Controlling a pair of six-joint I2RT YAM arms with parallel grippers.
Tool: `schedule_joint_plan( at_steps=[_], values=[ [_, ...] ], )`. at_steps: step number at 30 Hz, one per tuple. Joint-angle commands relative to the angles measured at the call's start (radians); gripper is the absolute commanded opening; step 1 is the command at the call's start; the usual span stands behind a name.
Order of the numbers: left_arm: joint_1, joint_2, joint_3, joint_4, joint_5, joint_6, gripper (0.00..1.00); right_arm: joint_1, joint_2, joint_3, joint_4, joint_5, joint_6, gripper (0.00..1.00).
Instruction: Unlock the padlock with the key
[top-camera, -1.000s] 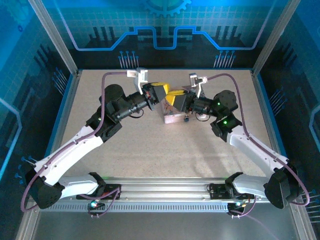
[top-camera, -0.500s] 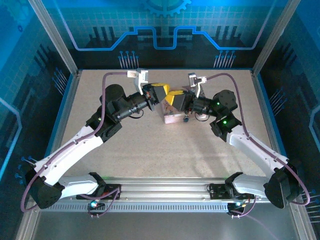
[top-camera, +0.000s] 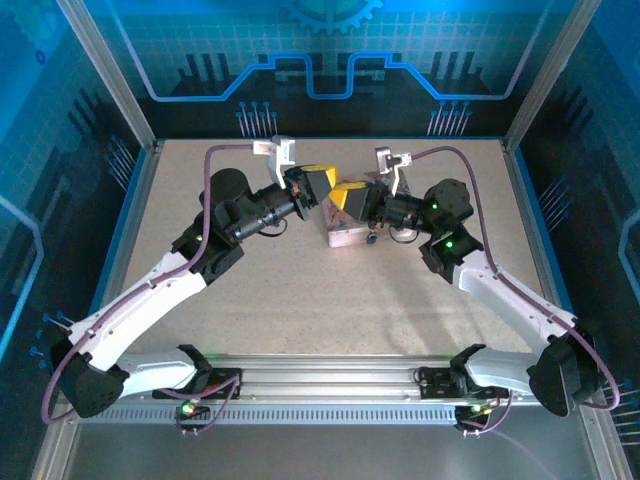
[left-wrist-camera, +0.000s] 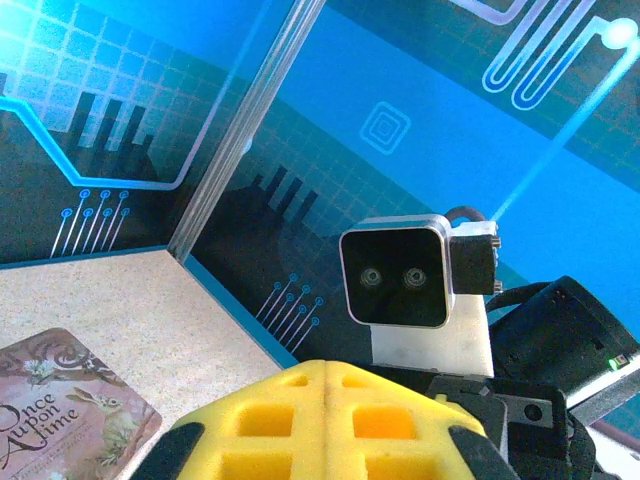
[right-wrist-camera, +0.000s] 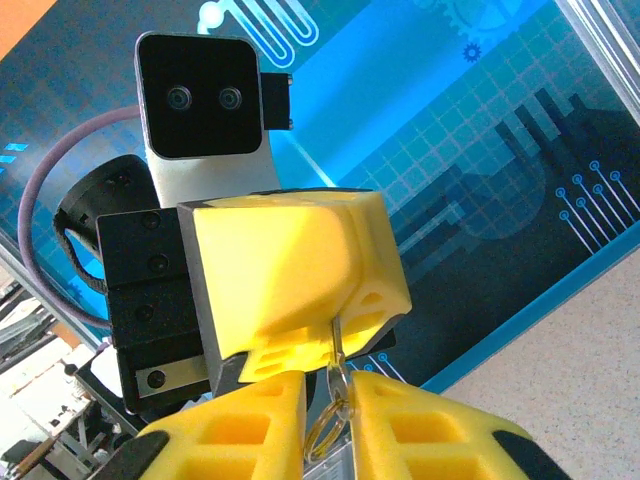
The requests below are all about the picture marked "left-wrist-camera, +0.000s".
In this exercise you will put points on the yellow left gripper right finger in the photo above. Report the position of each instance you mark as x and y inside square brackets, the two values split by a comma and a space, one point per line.
[340, 415]

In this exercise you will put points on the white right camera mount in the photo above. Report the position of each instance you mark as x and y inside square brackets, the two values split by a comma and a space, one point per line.
[430, 350]

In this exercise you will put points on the aluminium frame post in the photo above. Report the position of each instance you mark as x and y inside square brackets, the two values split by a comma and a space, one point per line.
[250, 110]

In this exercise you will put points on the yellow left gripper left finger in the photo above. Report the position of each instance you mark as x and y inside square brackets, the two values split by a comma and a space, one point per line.
[310, 410]

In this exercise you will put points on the pink storybook tin box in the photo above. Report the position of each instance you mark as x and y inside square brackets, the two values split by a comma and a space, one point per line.
[60, 400]

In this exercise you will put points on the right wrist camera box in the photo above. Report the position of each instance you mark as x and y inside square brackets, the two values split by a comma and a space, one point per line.
[395, 250]

